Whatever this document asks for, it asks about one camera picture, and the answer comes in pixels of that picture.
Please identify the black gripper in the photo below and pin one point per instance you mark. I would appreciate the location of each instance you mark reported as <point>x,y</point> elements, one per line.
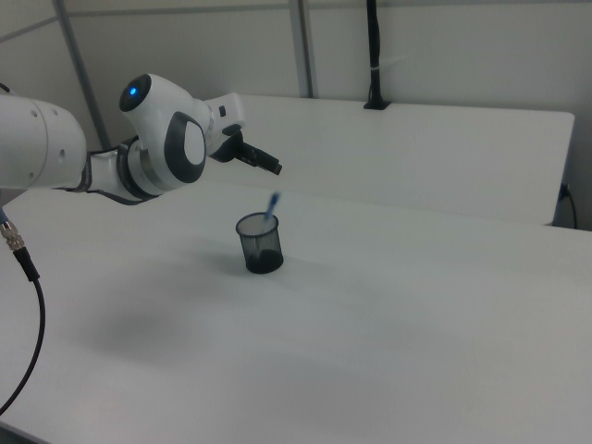
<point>233,149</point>

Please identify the blue and white marker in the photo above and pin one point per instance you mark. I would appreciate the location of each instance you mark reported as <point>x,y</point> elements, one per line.
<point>269,212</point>

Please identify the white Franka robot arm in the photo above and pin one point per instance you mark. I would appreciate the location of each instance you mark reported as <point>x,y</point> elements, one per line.
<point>152,139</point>

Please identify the black mesh pen cup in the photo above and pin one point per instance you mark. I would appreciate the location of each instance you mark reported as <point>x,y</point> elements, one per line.
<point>260,247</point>

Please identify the white side table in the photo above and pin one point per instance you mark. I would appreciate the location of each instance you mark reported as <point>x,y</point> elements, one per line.
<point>407,152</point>

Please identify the black pole with base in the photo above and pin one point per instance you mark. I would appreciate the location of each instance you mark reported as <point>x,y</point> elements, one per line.
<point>375,51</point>

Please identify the slim grey wall post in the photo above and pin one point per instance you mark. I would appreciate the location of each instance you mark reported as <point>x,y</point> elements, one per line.
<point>85,83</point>

